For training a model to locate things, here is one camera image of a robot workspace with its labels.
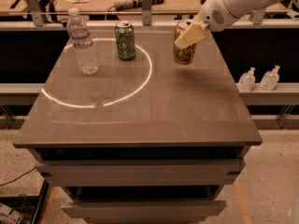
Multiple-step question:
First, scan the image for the orange soda can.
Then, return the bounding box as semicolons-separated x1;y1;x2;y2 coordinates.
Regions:
173;20;196;65

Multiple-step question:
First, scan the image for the lower grey drawer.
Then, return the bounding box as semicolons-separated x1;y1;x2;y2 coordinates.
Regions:
61;200;226;223

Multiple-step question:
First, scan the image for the grey drawer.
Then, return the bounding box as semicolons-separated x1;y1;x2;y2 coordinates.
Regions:
36;159;245;187
61;200;226;223

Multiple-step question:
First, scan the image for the clear sanitizer bottle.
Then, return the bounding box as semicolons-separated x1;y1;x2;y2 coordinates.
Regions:
237;67;255;91
260;65;280;91

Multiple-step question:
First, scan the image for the clear plastic water bottle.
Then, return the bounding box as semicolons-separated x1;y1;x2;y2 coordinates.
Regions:
66;7;98;76

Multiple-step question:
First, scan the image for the green soda can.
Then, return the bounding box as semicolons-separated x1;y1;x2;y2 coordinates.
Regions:
114;21;135;61

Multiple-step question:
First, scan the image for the upper grey drawer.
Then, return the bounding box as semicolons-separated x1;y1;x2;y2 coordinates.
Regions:
36;159;245;187

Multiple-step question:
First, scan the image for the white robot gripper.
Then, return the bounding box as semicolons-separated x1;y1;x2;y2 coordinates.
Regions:
174;0;240;49

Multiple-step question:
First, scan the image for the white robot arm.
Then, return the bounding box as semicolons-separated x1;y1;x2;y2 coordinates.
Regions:
174;0;298;49

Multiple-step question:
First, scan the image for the right metal railing bracket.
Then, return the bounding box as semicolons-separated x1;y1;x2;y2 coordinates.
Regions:
249;7;266;25

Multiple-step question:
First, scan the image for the black floor cable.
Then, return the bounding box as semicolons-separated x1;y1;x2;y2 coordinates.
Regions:
0;167;36;189

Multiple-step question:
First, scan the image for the metal railing bracket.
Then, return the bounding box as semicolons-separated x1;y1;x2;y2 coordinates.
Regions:
249;7;266;25
25;0;45;27
142;0;151;26

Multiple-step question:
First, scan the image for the white power strip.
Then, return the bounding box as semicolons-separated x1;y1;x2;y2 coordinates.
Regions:
114;0;164;10

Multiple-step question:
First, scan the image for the middle metal railing bracket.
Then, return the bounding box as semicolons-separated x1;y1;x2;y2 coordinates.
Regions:
142;0;151;26

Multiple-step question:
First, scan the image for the black crate on floor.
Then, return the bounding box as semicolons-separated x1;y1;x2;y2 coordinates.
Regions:
0;181;50;224

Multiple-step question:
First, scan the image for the left metal railing bracket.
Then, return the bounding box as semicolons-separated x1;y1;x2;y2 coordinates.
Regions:
25;0;45;27

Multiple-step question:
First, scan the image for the left clear sanitizer bottle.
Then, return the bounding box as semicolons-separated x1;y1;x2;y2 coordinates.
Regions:
237;67;255;91

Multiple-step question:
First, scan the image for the right clear sanitizer bottle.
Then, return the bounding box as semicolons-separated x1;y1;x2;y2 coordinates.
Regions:
260;65;280;91

